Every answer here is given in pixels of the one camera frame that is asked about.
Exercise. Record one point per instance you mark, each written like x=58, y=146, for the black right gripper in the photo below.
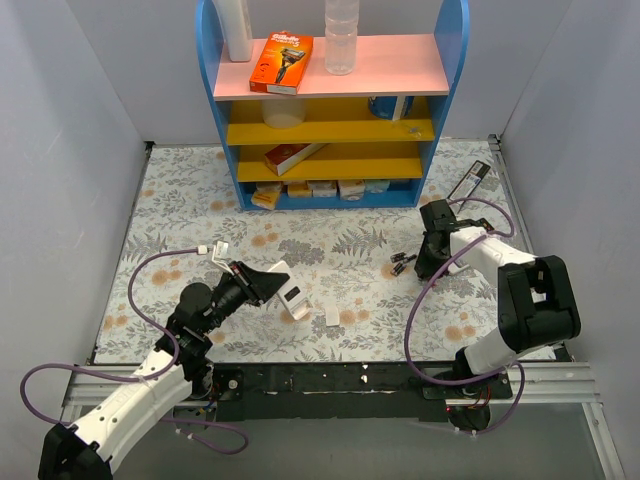
x=432, y=245

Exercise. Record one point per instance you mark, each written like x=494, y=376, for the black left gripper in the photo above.
x=248, y=283

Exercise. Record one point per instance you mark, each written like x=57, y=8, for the white remote control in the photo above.
x=291, y=294

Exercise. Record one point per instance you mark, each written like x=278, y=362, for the white battery cover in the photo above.
x=332, y=316

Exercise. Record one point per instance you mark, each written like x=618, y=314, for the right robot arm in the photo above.
x=536, y=306

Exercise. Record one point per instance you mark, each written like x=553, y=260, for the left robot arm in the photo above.
x=94, y=446

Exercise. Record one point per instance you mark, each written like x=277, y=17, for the black battery top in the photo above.
x=402, y=258

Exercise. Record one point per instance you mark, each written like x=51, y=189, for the black battery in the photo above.
x=398, y=269
x=402, y=258

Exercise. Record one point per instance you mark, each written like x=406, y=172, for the black silver toothpaste box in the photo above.
x=470, y=180

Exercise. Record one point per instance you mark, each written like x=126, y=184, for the yellow sponge pack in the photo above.
x=267, y=194

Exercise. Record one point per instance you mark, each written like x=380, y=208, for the green sponge pack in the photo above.
x=377, y=186

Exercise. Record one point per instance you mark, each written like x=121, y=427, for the cream sponge pack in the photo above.
x=351, y=190

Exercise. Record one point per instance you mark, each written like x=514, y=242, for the white sponge pack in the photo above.
x=323, y=188

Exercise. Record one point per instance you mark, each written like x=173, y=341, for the black base bar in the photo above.
x=234, y=392

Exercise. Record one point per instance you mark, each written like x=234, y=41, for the red and silver long box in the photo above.
x=284, y=157

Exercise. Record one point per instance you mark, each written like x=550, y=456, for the blue and yellow shelf unit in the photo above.
x=358, y=145

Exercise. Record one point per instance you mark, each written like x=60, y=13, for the white translucent cup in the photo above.
x=283, y=113

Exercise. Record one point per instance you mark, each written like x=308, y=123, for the orange razor box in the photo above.
x=282, y=64

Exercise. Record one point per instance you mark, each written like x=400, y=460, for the clear plastic bottle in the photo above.
x=341, y=30

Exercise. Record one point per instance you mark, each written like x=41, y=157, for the white bottle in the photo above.
x=236, y=25

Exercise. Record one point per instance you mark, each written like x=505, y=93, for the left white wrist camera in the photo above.
x=218, y=255

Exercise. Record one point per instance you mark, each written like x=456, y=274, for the metal corner rail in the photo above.
x=494, y=142

